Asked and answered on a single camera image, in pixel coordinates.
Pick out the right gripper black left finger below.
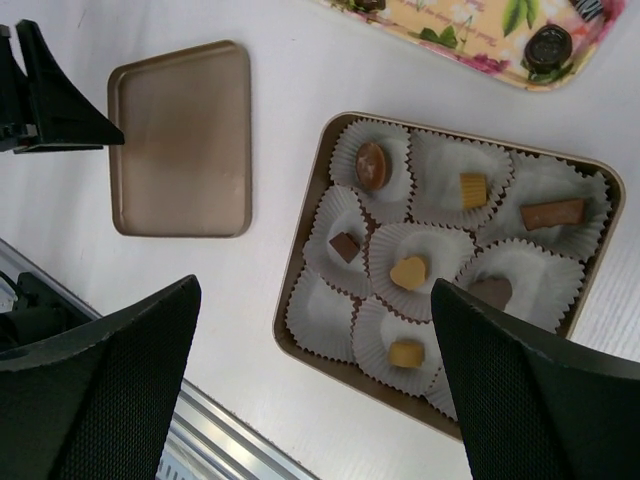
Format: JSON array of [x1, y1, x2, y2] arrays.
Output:
[[1, 275, 201, 479]]

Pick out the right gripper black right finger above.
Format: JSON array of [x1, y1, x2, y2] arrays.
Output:
[[431, 279, 639, 479]]

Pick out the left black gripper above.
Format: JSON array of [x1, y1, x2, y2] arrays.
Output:
[[1, 20, 124, 153]]

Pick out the brown chocolate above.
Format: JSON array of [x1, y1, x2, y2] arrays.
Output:
[[468, 277, 513, 311], [355, 142, 391, 191], [520, 198, 586, 231]]

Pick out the tan square tin lid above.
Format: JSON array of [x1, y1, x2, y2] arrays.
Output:
[[108, 40, 252, 238]]

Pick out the tan chocolate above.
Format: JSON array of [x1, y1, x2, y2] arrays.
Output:
[[459, 173, 488, 210], [389, 255, 429, 291], [387, 340, 425, 369]]

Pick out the dark round chocolate on tray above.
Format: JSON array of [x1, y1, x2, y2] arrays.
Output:
[[524, 24, 573, 71]]

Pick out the tan square tin box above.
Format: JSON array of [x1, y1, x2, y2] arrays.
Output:
[[273, 112, 626, 438]]

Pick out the floral pattern tray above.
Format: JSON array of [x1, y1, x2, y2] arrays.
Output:
[[324, 0, 631, 91]]

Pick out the aluminium rail frame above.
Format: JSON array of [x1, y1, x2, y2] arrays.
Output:
[[1, 244, 310, 479]]

